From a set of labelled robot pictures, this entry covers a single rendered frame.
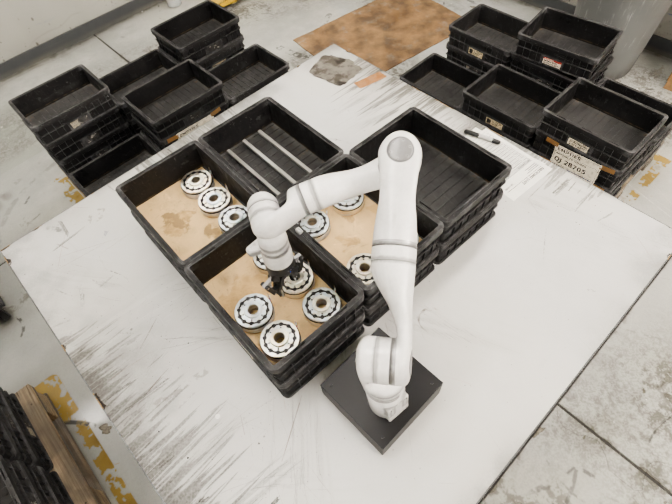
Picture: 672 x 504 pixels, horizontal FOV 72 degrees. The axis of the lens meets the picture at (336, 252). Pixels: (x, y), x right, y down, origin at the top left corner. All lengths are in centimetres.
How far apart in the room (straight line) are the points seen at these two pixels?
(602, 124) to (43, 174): 304
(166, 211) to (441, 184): 88
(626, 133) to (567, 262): 95
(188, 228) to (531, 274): 106
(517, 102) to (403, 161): 168
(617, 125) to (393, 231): 166
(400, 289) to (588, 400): 142
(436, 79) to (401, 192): 196
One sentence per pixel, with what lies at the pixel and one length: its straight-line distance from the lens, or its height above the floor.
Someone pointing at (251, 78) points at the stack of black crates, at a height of 38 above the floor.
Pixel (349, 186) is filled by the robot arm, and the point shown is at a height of 120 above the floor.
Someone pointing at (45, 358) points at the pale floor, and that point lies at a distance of 256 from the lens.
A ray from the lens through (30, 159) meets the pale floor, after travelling 351.
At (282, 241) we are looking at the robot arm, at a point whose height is 109.
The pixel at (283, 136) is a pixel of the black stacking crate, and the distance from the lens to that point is 170.
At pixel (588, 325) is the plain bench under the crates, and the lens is 151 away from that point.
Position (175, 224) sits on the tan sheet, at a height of 83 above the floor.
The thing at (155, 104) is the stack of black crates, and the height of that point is 49.
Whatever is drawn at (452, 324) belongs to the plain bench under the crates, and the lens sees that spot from 140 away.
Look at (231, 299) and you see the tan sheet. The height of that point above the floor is 83.
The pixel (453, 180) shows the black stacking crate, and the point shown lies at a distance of 154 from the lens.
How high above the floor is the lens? 195
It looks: 56 degrees down
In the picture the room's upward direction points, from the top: 7 degrees counter-clockwise
